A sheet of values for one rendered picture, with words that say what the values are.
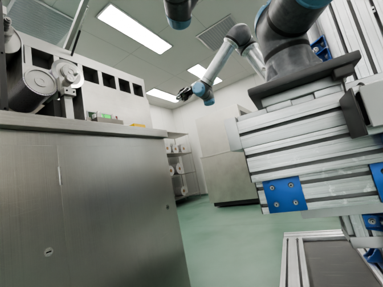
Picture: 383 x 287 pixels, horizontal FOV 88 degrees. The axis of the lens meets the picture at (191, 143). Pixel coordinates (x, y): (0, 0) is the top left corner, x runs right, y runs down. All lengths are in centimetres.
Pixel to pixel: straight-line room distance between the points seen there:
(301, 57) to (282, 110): 13
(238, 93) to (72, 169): 502
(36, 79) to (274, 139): 99
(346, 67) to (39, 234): 83
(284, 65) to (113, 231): 74
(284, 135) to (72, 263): 68
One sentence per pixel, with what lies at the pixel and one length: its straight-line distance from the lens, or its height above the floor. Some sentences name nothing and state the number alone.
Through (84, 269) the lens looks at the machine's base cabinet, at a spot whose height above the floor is 43.
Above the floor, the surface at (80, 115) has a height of 106.
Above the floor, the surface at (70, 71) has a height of 125.
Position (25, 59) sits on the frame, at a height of 148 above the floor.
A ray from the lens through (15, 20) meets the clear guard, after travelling 167.
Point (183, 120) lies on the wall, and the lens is 619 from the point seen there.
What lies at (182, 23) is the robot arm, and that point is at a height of 108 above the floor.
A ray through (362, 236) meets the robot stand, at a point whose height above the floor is 37.
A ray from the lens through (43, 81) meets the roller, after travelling 114.
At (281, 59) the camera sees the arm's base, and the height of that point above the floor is 88.
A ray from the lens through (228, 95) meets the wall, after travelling 558.
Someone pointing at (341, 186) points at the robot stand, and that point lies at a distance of 59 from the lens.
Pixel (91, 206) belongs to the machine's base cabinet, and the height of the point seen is 61.
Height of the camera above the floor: 64
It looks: 9 degrees up
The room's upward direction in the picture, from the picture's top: 12 degrees counter-clockwise
